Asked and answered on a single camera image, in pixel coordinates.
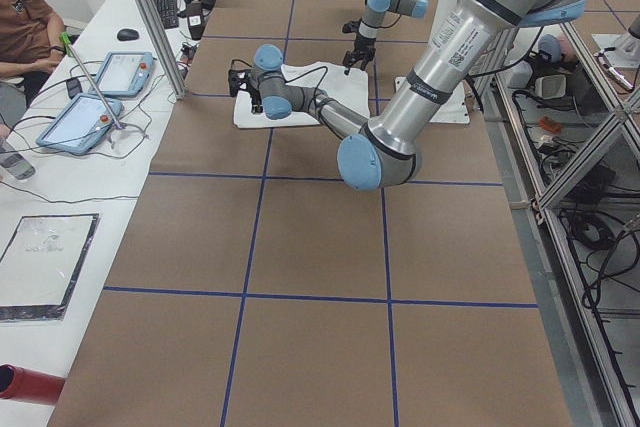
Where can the aluminium frame post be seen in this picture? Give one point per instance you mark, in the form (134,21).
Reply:
(161,44)

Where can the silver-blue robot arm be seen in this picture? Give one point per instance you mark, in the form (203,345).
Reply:
(370,22)
(381,151)

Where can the metal rod tool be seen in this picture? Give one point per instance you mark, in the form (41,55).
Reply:
(66,43)

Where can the black computer mouse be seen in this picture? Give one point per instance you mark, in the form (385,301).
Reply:
(127,34)

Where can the seated person brown shirt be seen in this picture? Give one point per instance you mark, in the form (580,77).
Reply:
(30,43)

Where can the aluminium side rack frame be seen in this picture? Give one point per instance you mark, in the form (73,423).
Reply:
(570,128)

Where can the red cylinder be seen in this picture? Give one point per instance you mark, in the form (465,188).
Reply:
(25,385)

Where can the black keyboard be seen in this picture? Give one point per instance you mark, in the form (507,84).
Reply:
(168,13)

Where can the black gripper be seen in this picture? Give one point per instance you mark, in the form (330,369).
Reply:
(255,98)
(362,45)

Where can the blue teach pendant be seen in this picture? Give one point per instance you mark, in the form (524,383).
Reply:
(124,74)
(81,125)

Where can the upper blue teach pendant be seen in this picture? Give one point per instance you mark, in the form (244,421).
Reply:
(124,74)

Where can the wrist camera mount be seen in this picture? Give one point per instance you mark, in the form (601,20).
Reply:
(351,27)
(238,80)

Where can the framed white sheet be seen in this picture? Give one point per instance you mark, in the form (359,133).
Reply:
(41,264)

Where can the white long-sleeve printed shirt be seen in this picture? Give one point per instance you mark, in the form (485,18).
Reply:
(350,90)

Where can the lower blue teach pendant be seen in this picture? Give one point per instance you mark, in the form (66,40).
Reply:
(81,125)

